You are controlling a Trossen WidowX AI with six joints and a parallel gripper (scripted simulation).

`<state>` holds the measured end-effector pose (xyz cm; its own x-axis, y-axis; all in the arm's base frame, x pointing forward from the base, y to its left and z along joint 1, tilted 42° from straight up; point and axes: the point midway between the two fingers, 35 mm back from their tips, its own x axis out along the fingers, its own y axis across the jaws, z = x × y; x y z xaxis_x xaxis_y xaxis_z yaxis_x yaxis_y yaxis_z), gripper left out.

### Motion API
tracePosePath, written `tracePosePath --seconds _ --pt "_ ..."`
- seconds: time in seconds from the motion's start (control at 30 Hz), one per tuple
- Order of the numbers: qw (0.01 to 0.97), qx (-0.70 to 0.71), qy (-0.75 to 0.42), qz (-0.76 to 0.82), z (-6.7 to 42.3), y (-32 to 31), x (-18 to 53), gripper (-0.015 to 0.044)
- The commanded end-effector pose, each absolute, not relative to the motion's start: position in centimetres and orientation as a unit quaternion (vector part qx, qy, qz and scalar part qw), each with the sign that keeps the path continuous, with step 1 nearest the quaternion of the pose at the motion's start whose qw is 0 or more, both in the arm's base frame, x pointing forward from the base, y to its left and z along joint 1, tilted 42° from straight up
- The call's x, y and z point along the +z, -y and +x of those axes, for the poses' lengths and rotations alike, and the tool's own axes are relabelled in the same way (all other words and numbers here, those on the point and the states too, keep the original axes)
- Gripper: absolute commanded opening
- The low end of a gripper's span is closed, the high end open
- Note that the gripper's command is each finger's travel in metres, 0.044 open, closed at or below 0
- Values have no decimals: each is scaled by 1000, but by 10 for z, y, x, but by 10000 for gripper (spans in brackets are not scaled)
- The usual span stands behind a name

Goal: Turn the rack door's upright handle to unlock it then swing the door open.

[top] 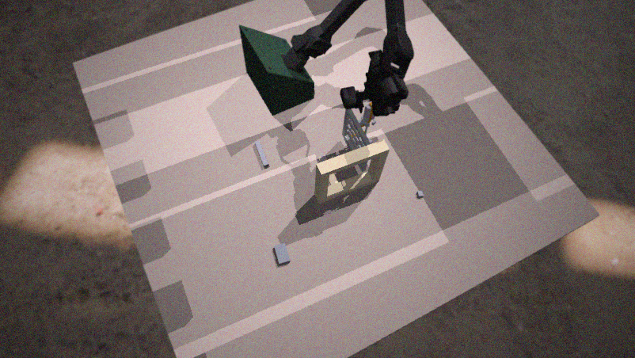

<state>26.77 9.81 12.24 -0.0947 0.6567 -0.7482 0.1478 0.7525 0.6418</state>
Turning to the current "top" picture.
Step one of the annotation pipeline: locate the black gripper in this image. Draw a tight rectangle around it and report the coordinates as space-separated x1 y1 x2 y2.
340 72 409 113

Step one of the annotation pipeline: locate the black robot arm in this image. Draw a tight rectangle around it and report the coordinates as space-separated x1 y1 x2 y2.
281 0 414 116

